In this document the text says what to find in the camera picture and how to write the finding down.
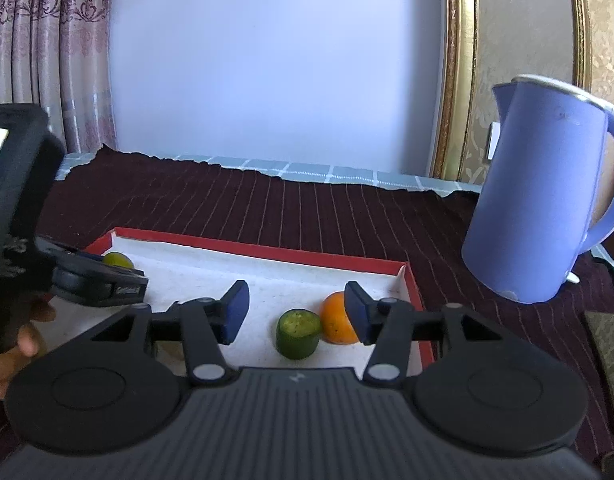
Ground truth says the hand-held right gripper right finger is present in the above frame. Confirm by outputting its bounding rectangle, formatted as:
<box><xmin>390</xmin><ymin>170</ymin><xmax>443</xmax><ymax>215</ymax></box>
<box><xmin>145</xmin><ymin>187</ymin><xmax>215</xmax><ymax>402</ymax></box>
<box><xmin>344</xmin><ymin>281</ymin><xmax>495</xmax><ymax>387</ymax></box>

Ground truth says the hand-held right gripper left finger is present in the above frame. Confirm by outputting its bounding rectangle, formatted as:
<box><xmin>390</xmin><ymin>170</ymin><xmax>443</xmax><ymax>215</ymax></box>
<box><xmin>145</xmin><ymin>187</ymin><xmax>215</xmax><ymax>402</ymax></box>
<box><xmin>89</xmin><ymin>280</ymin><xmax>251</xmax><ymax>387</ymax></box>

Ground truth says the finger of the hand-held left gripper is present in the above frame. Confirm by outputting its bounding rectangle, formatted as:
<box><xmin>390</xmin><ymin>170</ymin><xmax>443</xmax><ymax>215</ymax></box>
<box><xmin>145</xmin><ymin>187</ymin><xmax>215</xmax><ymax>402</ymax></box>
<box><xmin>36</xmin><ymin>235</ymin><xmax>108</xmax><ymax>266</ymax></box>

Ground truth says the orange tangerine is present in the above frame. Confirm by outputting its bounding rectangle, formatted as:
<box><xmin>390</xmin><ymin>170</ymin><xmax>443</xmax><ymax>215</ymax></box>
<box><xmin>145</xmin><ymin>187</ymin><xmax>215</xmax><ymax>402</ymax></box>
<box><xmin>320</xmin><ymin>292</ymin><xmax>360</xmax><ymax>345</ymax></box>

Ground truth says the small green citrus fruit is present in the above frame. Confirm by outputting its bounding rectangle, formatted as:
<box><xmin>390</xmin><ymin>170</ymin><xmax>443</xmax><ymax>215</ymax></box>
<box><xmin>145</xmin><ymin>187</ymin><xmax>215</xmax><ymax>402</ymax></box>
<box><xmin>102</xmin><ymin>252</ymin><xmax>136</xmax><ymax>270</ymax></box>

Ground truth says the red shallow cardboard tray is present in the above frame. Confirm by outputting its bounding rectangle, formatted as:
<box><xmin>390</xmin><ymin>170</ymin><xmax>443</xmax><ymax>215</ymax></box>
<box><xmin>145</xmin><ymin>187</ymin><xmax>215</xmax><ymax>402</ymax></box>
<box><xmin>51</xmin><ymin>227</ymin><xmax>436</xmax><ymax>377</ymax></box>

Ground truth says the dark green cucumber piece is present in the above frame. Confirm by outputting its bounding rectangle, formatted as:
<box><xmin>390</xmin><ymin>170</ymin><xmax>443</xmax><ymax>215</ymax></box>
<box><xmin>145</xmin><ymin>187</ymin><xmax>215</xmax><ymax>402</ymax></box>
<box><xmin>275</xmin><ymin>308</ymin><xmax>322</xmax><ymax>360</ymax></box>

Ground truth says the person's left hand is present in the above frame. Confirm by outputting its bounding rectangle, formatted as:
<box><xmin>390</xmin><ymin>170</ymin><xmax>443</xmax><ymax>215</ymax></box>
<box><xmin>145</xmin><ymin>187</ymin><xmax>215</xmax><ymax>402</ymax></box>
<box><xmin>0</xmin><ymin>300</ymin><xmax>56</xmax><ymax>402</ymax></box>

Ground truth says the dark maroon striped cloth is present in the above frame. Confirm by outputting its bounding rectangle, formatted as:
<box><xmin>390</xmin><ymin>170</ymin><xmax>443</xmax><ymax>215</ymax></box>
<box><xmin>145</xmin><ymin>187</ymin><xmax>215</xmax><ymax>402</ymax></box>
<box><xmin>0</xmin><ymin>143</ymin><xmax>614</xmax><ymax>476</ymax></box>

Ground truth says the pink patterned curtain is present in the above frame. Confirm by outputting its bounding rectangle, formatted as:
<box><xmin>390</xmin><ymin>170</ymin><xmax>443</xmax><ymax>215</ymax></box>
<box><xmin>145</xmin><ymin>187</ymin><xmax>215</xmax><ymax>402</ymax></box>
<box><xmin>0</xmin><ymin>0</ymin><xmax>118</xmax><ymax>155</ymax></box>

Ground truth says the blue electric kettle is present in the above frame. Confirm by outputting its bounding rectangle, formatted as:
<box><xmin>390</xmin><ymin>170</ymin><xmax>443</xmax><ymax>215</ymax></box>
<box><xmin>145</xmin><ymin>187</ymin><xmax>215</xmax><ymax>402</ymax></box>
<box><xmin>460</xmin><ymin>74</ymin><xmax>614</xmax><ymax>305</ymax></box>

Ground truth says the white wall socket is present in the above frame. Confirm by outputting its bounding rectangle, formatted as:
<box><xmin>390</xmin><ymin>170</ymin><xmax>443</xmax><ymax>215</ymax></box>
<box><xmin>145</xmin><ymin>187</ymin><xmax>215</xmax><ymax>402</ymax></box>
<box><xmin>485</xmin><ymin>122</ymin><xmax>504</xmax><ymax>162</ymax></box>

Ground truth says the gold picture frame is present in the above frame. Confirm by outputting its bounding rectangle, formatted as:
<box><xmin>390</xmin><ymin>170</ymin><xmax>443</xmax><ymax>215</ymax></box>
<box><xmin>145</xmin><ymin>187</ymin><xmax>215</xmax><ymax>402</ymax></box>
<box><xmin>427</xmin><ymin>0</ymin><xmax>594</xmax><ymax>182</ymax></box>

